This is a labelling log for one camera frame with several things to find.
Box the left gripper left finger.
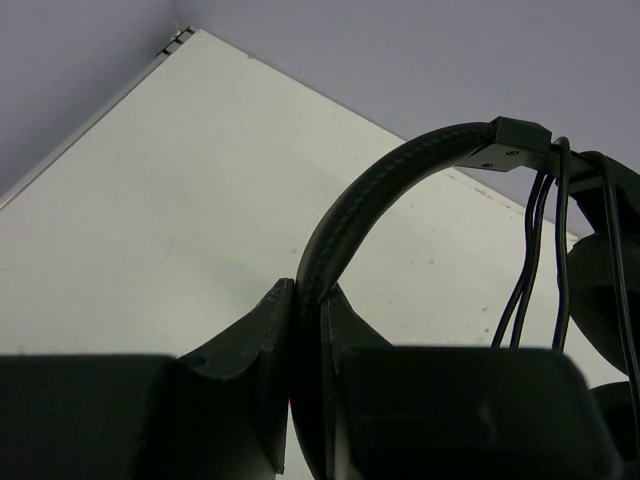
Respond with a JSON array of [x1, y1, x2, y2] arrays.
[[180, 278, 293, 474]]

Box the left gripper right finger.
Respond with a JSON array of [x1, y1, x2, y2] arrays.
[[320, 284, 391, 479]]

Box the black headphones with cable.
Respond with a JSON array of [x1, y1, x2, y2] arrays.
[[290, 117, 639, 479]]

